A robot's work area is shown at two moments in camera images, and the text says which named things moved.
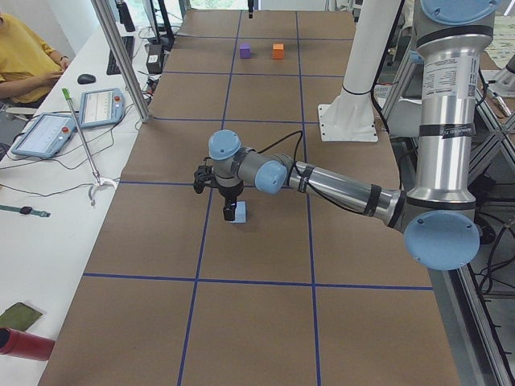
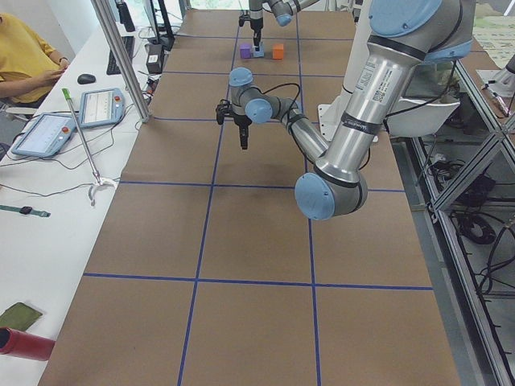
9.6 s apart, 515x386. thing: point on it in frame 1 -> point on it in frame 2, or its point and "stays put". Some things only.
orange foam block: (278, 51) stays put
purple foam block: (245, 51) stays put
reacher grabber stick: (98, 182) stays put
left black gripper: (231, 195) -> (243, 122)
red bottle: (24, 344) stays put
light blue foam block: (240, 212) -> (261, 53)
